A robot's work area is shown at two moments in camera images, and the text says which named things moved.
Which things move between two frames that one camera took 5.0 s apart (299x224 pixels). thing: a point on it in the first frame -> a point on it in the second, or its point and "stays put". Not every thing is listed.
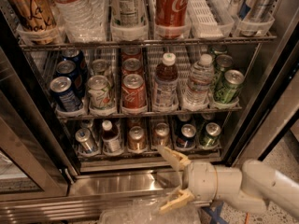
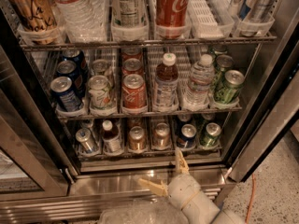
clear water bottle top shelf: x=81 y=12 stays put
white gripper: x=201 y=180 -> x=181 y=188
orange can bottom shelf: x=162 y=134 stays put
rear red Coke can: x=131 y=52 stays put
